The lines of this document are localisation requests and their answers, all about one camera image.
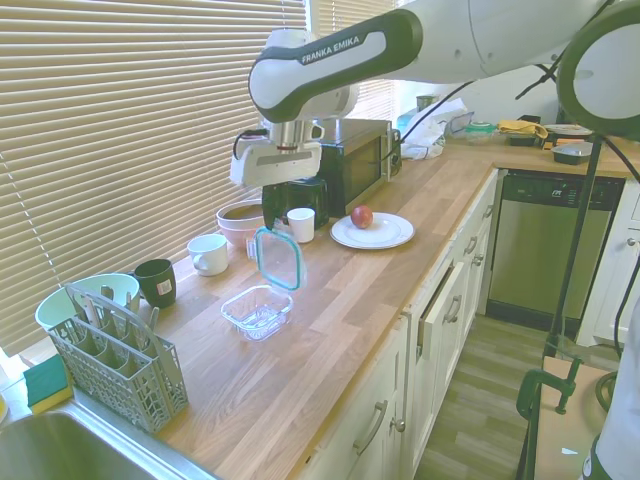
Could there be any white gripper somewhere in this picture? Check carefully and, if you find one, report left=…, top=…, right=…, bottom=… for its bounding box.
left=229, top=141, right=323, bottom=231

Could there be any clear lid with teal seal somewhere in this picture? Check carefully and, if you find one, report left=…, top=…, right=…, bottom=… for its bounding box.
left=246, top=225, right=308, bottom=293

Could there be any clear plastic container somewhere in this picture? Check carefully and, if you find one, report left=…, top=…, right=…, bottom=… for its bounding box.
left=220, top=284, right=295, bottom=344

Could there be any clear black rimmed container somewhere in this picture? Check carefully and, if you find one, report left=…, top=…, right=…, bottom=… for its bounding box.
left=444, top=111, right=474, bottom=141

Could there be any container with green lid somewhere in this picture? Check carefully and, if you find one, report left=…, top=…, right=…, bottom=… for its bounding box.
left=465, top=120, right=499, bottom=147

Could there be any black foil takeaway container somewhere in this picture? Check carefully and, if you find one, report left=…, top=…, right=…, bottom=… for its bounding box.
left=551, top=141, right=596, bottom=166

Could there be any beige bowl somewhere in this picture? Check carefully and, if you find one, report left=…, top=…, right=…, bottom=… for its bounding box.
left=215, top=199, right=265, bottom=231

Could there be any small white cup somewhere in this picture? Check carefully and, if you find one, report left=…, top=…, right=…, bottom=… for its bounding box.
left=286, top=206, right=317, bottom=245

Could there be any pink bowl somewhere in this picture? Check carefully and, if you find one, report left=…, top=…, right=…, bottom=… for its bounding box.
left=217, top=218, right=263, bottom=250

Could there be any white ceramic mug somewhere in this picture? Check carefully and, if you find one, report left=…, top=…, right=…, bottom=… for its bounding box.
left=187, top=233, right=231, bottom=278

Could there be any red apple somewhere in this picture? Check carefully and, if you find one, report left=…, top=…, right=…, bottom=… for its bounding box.
left=349, top=203, right=375, bottom=230

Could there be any black microwave oven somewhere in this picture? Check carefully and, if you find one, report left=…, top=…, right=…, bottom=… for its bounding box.
left=316, top=117, right=397, bottom=220

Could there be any white round plate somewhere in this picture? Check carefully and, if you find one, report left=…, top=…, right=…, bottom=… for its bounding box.
left=329, top=211, right=417, bottom=250

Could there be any dark green mug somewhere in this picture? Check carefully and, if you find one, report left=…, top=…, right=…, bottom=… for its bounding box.
left=130, top=258, right=179, bottom=309

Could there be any narrow beige window blind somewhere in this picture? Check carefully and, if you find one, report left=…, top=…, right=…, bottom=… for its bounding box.
left=316, top=0, right=399, bottom=122

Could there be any wide beige window blind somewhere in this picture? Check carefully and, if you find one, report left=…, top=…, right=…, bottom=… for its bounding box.
left=0, top=0, right=314, bottom=359

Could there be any white plastic bag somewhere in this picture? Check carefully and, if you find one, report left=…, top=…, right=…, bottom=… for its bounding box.
left=398, top=97, right=469, bottom=161

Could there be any ajar white cabinet door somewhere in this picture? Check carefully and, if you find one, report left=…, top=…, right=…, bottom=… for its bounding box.
left=416, top=259, right=472, bottom=352

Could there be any grey plastic cutlery basket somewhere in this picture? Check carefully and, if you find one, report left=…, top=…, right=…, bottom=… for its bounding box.
left=47, top=281, right=191, bottom=434

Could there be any white kitchen cabinet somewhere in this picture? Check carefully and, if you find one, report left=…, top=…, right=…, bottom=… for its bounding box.
left=298, top=168, right=502, bottom=480

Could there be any mint green bowl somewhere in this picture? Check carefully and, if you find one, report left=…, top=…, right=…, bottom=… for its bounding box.
left=34, top=272, right=143, bottom=335

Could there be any yellow cloth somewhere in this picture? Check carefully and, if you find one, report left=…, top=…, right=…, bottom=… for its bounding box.
left=496, top=118, right=551, bottom=141

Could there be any stainless steel dishwasher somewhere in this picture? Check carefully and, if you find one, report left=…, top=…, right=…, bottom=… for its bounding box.
left=485, top=168, right=627, bottom=322

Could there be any yellow and green sponge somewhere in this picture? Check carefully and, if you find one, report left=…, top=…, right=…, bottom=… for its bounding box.
left=21, top=355, right=76, bottom=416

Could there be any round flat pan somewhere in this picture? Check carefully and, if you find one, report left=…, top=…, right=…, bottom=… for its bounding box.
left=541, top=122, right=594, bottom=139

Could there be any stainless steel sink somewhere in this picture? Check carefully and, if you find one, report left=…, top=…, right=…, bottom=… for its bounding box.
left=0, top=398, right=217, bottom=480

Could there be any green metal clamp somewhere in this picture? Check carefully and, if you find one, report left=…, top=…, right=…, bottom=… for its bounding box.
left=515, top=355, right=584, bottom=422

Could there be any white tall side cabinet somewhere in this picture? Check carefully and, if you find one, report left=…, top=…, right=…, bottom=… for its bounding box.
left=574, top=182, right=640, bottom=349

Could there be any wooden mounting board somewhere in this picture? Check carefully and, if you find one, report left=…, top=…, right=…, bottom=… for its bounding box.
left=528, top=355, right=622, bottom=480

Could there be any red and black gripper cable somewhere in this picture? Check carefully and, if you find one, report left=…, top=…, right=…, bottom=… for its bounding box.
left=231, top=127, right=270, bottom=157

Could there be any long black power cable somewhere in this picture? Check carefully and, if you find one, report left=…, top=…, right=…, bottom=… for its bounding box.
left=379, top=78, right=477, bottom=166

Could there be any black camera stand pole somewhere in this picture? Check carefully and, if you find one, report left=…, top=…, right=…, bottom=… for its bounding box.
left=543, top=130, right=609, bottom=359

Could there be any green hose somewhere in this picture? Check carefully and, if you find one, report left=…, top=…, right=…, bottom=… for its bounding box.
left=594, top=368, right=623, bottom=412

